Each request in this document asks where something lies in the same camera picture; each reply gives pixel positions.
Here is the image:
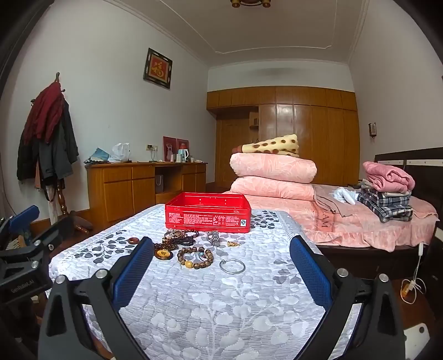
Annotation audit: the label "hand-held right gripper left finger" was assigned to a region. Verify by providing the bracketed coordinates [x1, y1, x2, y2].
[37, 237, 155, 360]

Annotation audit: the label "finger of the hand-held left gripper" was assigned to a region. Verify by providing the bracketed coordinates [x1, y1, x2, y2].
[0, 216, 75, 277]
[0, 205, 40, 250]

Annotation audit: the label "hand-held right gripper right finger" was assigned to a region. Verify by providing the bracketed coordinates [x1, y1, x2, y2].
[289, 235, 407, 360]

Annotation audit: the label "dark bead pendant necklace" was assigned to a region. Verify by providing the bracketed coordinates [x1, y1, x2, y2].
[153, 239, 179, 261]

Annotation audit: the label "light wooden bead bracelet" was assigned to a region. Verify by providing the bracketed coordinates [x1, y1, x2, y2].
[177, 246, 215, 270]

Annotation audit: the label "dark bead bracelet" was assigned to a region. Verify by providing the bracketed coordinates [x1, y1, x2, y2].
[173, 230, 200, 247]

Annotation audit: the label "silver bangle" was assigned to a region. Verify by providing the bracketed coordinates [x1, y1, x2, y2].
[219, 258, 246, 275]

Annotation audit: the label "red plastic box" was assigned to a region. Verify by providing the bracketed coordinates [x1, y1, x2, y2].
[165, 192, 252, 233]

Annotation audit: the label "wooden coat rack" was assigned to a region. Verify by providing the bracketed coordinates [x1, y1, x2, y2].
[45, 72, 94, 232]

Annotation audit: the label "pile of folded clothes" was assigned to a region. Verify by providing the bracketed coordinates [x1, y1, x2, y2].
[221, 183, 440, 253]

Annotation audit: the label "dark hanging coats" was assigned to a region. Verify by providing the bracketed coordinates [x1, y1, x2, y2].
[17, 100, 79, 182]

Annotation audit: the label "grey-brown cloth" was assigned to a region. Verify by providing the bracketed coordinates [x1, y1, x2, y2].
[313, 185, 364, 218]

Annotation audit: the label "wooden cabinet desk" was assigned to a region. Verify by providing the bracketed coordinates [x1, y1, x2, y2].
[85, 162, 208, 223]

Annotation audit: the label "white cloth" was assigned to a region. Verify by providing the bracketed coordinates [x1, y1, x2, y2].
[333, 187, 359, 205]

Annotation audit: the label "blue cloth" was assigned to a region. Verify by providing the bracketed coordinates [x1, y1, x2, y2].
[85, 148, 110, 164]

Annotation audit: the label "folded pink quilt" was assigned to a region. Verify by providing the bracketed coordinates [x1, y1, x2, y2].
[230, 176, 316, 201]
[229, 152, 318, 184]

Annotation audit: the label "folded plaid clothes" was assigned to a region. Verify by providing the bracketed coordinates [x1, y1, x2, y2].
[356, 187, 414, 223]

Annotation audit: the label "white plastic bag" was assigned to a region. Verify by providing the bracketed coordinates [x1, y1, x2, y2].
[109, 143, 131, 163]

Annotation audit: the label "folded pink clothes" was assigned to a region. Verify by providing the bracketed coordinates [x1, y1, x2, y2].
[362, 161, 416, 192]

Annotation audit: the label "spotted yellow pillow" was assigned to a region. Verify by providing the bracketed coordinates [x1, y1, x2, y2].
[232, 134, 300, 159]

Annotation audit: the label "wooden wardrobe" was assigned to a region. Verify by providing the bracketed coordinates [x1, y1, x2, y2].
[207, 86, 360, 187]

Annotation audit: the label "ceiling lamp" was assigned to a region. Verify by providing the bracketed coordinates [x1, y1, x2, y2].
[230, 0, 272, 8]

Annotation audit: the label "white power cable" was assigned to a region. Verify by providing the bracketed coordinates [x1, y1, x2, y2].
[401, 242, 428, 305]

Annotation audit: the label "dark wooden bed frame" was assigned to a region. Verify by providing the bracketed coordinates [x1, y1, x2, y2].
[316, 147, 443, 281]

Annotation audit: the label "framed red wall picture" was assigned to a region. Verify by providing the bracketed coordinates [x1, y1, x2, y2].
[143, 48, 173, 90]

